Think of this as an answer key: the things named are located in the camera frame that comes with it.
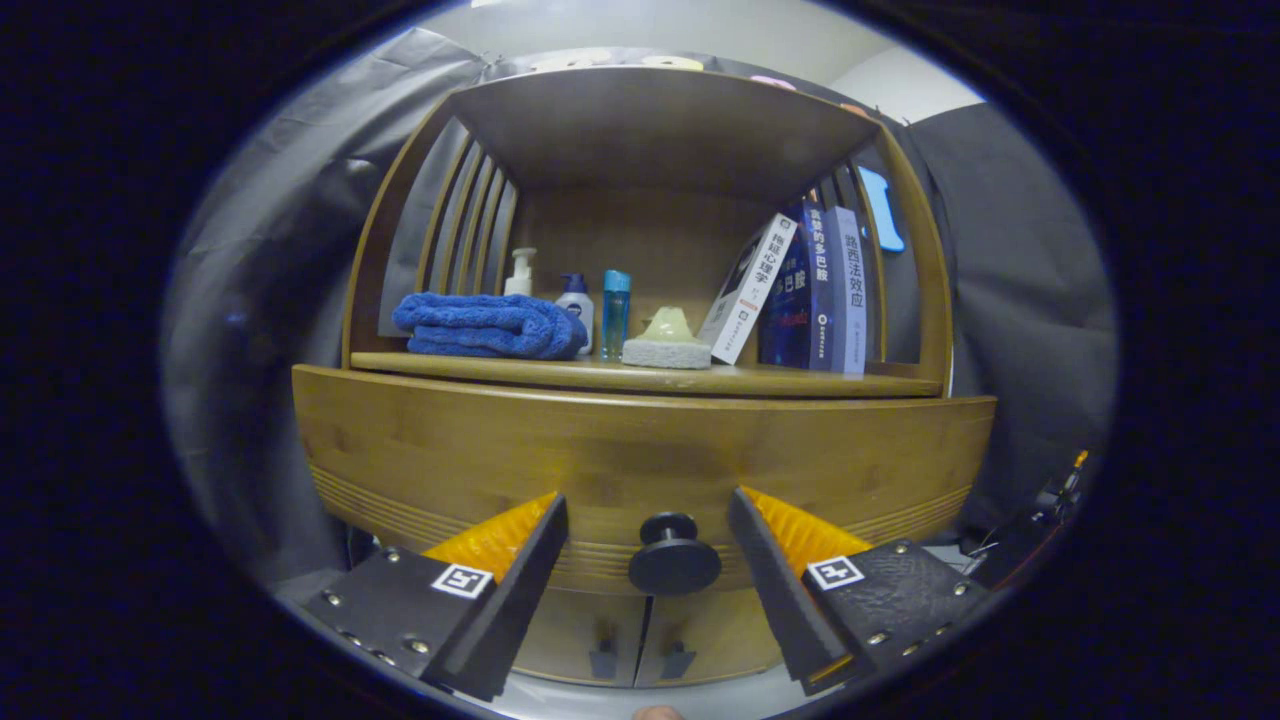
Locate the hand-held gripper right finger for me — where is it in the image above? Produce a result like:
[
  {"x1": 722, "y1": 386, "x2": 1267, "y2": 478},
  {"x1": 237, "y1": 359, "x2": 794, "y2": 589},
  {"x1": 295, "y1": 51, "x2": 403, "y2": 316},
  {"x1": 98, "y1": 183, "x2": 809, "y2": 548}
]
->
[{"x1": 727, "y1": 487, "x2": 991, "y2": 698}]

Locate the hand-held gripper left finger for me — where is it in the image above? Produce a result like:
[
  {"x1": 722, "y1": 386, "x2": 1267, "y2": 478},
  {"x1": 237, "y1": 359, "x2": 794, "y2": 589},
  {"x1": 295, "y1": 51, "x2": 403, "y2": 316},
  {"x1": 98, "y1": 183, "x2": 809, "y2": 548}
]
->
[{"x1": 300, "y1": 492, "x2": 569, "y2": 701}]

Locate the black drawer knob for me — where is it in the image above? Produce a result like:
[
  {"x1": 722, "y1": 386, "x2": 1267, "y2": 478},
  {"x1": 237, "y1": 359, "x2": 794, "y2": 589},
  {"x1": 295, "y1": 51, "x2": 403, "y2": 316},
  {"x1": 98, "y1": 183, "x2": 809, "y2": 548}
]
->
[{"x1": 628, "y1": 512, "x2": 723, "y2": 596}]

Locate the wooden drawer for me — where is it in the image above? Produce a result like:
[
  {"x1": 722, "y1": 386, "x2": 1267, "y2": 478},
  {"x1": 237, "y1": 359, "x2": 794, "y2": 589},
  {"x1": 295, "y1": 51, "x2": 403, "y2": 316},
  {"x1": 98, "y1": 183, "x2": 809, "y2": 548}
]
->
[{"x1": 290, "y1": 363, "x2": 998, "y2": 596}]

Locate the cream sponge with white pad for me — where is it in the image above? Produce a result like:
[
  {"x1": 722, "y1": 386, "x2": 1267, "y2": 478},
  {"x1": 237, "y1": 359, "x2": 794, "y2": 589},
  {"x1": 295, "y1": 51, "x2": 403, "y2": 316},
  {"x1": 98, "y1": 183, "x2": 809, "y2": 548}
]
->
[{"x1": 621, "y1": 306, "x2": 713, "y2": 370}]

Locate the wooden cabinet door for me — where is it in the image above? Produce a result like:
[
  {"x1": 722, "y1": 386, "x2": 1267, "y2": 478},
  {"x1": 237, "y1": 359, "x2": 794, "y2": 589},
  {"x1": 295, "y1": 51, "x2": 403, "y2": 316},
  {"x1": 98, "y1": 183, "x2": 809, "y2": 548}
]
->
[
  {"x1": 640, "y1": 590, "x2": 786, "y2": 686},
  {"x1": 515, "y1": 588, "x2": 651, "y2": 686}
]

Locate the wooden countertop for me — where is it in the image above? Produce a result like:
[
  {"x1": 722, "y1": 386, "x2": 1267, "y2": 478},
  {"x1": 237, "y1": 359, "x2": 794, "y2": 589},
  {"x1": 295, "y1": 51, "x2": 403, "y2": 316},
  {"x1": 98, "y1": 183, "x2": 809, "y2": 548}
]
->
[{"x1": 350, "y1": 350, "x2": 944, "y2": 399}]

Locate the wooden cabinet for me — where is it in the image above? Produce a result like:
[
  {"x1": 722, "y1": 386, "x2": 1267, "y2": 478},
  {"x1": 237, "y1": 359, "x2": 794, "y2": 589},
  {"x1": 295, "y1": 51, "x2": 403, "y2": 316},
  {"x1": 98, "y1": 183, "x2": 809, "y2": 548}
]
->
[{"x1": 340, "y1": 65, "x2": 956, "y2": 691}]

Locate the blue folded towel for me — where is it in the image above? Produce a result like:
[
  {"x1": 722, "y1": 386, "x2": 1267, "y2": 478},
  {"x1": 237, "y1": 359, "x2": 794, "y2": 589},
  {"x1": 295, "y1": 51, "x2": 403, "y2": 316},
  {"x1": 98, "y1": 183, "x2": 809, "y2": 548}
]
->
[{"x1": 392, "y1": 292, "x2": 589, "y2": 361}]

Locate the white book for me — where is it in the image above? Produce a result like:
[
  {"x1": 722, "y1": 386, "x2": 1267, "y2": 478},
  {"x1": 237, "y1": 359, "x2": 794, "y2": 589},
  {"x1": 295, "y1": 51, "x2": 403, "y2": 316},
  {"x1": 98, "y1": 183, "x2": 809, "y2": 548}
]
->
[{"x1": 697, "y1": 212, "x2": 798, "y2": 366}]

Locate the clear blue bottle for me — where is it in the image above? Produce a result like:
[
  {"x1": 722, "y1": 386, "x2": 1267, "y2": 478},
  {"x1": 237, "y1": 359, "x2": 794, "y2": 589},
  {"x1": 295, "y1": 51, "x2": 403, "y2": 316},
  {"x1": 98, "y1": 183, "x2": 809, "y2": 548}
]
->
[{"x1": 601, "y1": 269, "x2": 632, "y2": 362}]

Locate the white bottle with blue cap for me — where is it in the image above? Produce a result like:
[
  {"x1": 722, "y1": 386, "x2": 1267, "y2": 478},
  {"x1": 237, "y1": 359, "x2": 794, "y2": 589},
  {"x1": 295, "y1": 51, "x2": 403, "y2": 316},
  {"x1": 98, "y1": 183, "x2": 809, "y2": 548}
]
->
[{"x1": 555, "y1": 273, "x2": 596, "y2": 356}]

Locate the dark blue book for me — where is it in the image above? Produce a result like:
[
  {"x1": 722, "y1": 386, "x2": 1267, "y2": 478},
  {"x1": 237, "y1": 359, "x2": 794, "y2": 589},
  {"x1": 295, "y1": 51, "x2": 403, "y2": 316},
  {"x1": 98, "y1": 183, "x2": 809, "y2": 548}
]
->
[{"x1": 757, "y1": 200, "x2": 836, "y2": 373}]

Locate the pale blue book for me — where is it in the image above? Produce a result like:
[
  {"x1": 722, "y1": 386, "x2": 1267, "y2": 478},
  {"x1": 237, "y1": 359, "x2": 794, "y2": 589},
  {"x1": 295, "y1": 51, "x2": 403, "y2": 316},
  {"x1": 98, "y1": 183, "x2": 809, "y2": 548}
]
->
[{"x1": 828, "y1": 206, "x2": 869, "y2": 377}]

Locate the black and orange device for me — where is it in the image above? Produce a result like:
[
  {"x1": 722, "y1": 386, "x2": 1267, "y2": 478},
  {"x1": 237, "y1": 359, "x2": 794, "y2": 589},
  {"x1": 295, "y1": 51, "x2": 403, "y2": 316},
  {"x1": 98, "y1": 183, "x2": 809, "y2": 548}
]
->
[{"x1": 1035, "y1": 450, "x2": 1091, "y2": 521}]

